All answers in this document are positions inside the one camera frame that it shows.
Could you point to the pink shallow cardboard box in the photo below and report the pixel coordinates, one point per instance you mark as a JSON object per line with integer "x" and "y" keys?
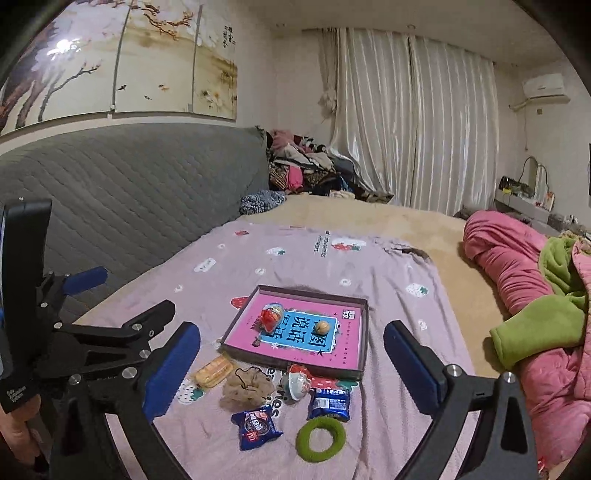
{"x": 249, "y": 333}

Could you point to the grey quilted headboard cover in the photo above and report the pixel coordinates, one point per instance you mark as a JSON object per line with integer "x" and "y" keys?
{"x": 138, "y": 184}

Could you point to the grey dresser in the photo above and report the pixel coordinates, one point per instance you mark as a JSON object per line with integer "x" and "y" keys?
{"x": 521, "y": 203}

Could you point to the green blanket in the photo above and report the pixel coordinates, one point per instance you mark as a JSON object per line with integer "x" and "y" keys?
{"x": 540, "y": 323}

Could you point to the blue cookie packet pink label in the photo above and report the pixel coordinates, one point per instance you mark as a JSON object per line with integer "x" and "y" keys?
{"x": 256, "y": 427}

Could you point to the blue floral cloth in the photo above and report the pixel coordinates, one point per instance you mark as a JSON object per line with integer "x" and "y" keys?
{"x": 261, "y": 203}

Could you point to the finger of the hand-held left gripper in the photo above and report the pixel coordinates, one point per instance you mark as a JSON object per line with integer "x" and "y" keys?
{"x": 115, "y": 339}
{"x": 85, "y": 279}

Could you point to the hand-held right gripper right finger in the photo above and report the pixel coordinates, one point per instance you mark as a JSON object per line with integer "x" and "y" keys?
{"x": 411, "y": 364}

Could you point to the pink strawberry print blanket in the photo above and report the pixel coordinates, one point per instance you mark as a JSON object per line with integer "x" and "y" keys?
{"x": 323, "y": 267}

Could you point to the white air conditioner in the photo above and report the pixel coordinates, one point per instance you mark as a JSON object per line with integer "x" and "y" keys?
{"x": 545, "y": 87}

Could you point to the pile of clothes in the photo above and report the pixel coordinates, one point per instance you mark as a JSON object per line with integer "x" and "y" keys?
{"x": 300, "y": 166}

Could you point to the floral pink cloth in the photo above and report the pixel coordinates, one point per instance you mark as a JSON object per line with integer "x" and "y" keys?
{"x": 582, "y": 258}

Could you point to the pink quilt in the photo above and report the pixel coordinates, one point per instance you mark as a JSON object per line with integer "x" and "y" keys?
{"x": 508, "y": 258}

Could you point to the walnut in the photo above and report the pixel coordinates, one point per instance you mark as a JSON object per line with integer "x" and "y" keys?
{"x": 322, "y": 326}

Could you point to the red wrapped candy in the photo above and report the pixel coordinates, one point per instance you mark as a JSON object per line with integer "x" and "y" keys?
{"x": 271, "y": 317}

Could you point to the tree wall painting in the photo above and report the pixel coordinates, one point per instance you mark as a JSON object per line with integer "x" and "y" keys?
{"x": 115, "y": 60}

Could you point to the beige mesh pouf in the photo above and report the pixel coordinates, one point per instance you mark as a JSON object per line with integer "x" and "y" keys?
{"x": 244, "y": 390}

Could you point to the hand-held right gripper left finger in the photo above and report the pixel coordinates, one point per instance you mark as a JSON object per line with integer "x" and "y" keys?
{"x": 171, "y": 374}

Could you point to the yellow snack packet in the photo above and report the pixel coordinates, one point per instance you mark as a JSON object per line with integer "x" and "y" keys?
{"x": 212, "y": 371}

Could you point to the arched mirror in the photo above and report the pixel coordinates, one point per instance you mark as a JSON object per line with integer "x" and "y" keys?
{"x": 531, "y": 175}

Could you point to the white curtain tassel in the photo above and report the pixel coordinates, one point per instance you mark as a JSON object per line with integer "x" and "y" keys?
{"x": 328, "y": 99}

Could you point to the dark box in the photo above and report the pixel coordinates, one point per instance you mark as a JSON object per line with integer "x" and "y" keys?
{"x": 510, "y": 183}

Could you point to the person's left hand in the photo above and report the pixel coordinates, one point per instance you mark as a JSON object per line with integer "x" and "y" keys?
{"x": 16, "y": 443}

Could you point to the strawberry print small bowl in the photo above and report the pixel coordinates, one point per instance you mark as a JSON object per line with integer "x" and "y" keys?
{"x": 298, "y": 382}

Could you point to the white curtain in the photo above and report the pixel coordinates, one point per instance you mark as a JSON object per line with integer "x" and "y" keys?
{"x": 415, "y": 120}

